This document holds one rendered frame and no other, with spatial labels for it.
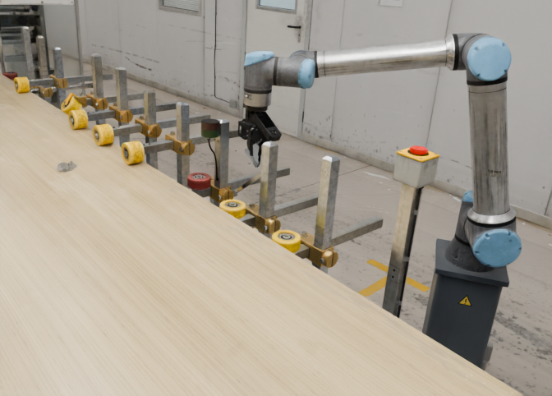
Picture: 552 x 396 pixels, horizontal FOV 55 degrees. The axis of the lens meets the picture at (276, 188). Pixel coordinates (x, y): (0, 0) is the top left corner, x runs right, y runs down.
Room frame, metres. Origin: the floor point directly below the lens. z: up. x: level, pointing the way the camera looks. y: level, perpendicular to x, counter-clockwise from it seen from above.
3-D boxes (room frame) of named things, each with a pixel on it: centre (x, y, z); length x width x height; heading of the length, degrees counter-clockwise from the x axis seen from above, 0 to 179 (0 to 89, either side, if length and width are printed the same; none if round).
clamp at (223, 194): (1.73, 0.21, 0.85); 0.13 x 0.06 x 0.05; 42
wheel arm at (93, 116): (2.34, 0.68, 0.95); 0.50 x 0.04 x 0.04; 132
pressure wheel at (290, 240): (1.30, -0.04, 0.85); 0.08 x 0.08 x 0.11
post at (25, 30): (3.20, 1.53, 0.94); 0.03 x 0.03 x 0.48; 42
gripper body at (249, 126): (1.71, 0.08, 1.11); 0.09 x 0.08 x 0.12; 42
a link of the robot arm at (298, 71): (1.70, -0.04, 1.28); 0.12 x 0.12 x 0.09; 84
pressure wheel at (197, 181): (1.70, 0.27, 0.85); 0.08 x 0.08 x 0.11
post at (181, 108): (1.90, 0.36, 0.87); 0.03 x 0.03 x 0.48; 42
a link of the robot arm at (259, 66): (1.70, 0.08, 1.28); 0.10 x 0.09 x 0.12; 84
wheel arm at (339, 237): (1.43, -0.18, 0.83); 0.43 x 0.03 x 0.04; 132
